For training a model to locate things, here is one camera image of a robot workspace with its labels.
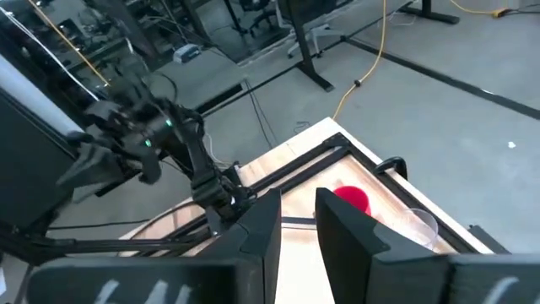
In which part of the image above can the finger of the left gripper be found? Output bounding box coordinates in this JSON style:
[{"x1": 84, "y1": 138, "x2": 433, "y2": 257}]
[
  {"x1": 137, "y1": 147, "x2": 164, "y2": 186},
  {"x1": 57, "y1": 143, "x2": 127, "y2": 202}
]

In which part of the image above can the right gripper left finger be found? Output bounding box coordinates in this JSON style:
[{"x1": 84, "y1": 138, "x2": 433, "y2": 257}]
[{"x1": 24, "y1": 187, "x2": 283, "y2": 304}]

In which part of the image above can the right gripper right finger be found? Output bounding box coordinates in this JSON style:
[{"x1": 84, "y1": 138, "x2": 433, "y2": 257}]
[{"x1": 315, "y1": 187, "x2": 540, "y2": 304}]

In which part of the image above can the red mug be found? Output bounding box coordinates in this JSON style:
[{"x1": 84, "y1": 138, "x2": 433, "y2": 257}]
[{"x1": 332, "y1": 185, "x2": 373, "y2": 217}]

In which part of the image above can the clear glass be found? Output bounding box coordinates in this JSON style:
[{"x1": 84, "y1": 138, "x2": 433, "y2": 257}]
[{"x1": 396, "y1": 207, "x2": 440, "y2": 252}]

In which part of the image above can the grey side table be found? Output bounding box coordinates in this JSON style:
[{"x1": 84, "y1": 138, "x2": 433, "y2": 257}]
[{"x1": 0, "y1": 54, "x2": 85, "y2": 231}]

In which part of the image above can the white power box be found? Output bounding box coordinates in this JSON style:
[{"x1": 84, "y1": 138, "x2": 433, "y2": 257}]
[{"x1": 172, "y1": 43, "x2": 202, "y2": 65}]

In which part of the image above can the black desk leg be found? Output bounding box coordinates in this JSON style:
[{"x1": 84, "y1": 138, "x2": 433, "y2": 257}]
[{"x1": 278, "y1": 0, "x2": 335, "y2": 93}]

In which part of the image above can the white chair base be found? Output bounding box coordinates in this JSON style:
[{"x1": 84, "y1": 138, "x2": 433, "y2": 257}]
[{"x1": 286, "y1": 23, "x2": 343, "y2": 59}]

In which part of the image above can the black frame clamp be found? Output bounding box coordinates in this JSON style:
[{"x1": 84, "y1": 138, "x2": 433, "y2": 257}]
[{"x1": 373, "y1": 156, "x2": 408, "y2": 181}]

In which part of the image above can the black table frame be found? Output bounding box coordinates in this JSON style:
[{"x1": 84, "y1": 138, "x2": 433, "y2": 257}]
[{"x1": 0, "y1": 133, "x2": 511, "y2": 265}]

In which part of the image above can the yellow floor cable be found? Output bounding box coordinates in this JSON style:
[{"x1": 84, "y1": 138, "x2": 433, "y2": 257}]
[
  {"x1": 448, "y1": 0, "x2": 510, "y2": 19},
  {"x1": 332, "y1": 0, "x2": 388, "y2": 122}
]

